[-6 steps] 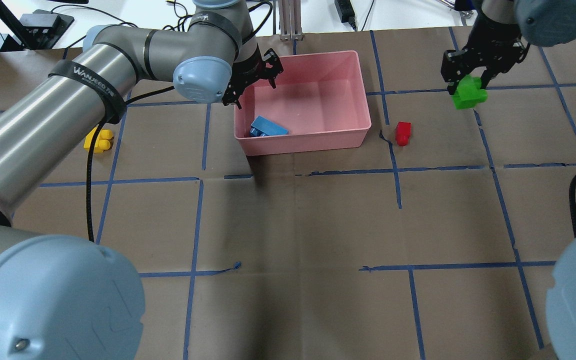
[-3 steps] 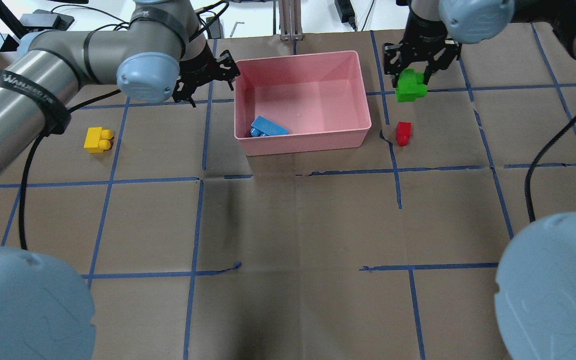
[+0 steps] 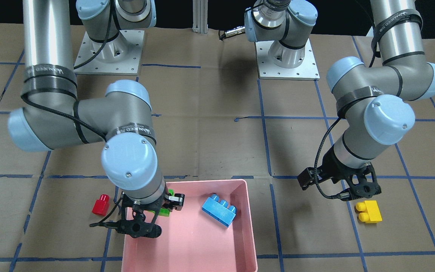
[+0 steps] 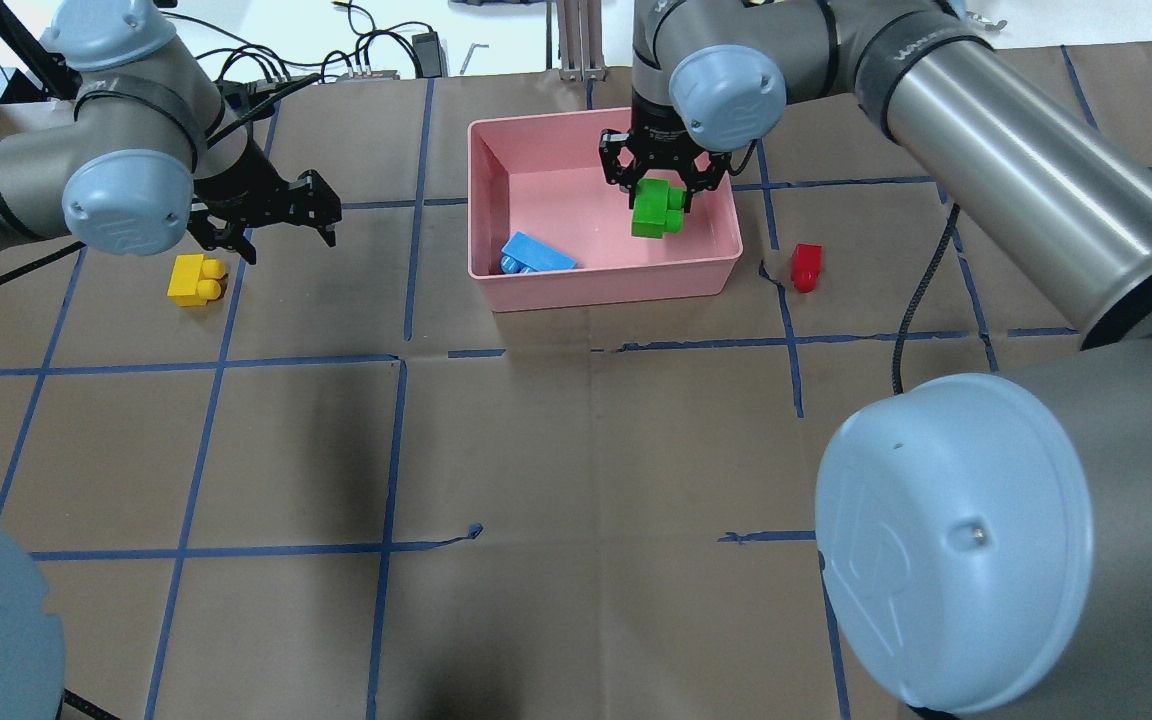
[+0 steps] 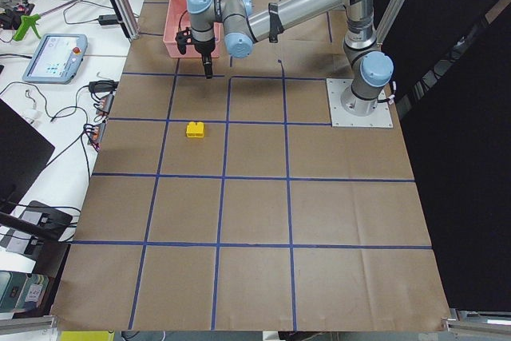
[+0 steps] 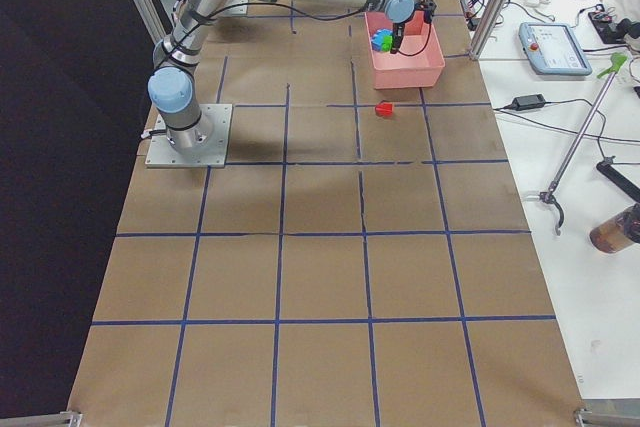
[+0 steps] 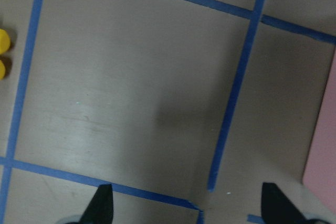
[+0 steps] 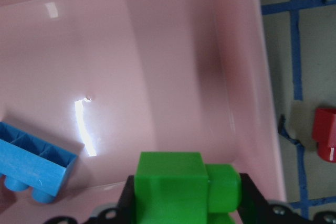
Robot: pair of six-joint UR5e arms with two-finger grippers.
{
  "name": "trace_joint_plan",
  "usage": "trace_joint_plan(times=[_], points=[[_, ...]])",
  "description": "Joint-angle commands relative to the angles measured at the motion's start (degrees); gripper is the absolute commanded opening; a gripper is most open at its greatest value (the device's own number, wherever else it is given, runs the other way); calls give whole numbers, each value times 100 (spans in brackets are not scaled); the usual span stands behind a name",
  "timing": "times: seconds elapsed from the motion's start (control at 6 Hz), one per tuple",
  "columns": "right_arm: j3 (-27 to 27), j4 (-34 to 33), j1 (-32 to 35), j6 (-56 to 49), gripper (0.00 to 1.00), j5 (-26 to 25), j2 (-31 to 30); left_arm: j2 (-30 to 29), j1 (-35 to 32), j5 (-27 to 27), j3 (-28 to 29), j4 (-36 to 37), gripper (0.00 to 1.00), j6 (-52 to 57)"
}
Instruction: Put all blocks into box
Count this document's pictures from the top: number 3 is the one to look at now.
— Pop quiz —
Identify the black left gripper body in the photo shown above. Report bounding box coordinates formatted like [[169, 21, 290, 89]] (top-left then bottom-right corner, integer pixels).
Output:
[[316, 148, 382, 200]]

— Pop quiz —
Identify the green toy block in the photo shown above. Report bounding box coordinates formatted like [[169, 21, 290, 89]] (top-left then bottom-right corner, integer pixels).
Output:
[[159, 193, 174, 217]]

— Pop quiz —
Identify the pink plastic box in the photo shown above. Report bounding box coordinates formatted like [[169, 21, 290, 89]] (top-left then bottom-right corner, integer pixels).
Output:
[[121, 179, 258, 272]]

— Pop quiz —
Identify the red toy block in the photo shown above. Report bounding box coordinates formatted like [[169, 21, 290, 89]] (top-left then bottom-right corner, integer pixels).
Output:
[[91, 193, 110, 216]]

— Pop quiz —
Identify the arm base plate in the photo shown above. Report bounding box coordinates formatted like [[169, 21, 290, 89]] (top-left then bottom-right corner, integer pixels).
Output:
[[74, 30, 145, 76], [255, 40, 321, 80]]

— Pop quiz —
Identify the blue toy block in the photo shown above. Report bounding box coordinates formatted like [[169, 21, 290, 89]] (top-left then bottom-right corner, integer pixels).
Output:
[[201, 193, 237, 227]]

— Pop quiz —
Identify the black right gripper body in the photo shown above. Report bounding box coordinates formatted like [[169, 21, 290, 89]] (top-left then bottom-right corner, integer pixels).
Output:
[[116, 191, 171, 238]]

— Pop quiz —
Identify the yellow toy block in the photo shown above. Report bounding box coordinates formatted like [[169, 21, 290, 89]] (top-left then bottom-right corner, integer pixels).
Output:
[[355, 200, 382, 223]]

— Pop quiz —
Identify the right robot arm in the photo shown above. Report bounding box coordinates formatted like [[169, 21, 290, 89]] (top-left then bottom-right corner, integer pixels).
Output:
[[8, 0, 185, 238]]

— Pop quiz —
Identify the aluminium frame post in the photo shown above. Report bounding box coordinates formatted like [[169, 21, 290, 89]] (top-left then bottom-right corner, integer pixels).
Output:
[[192, 0, 208, 36]]

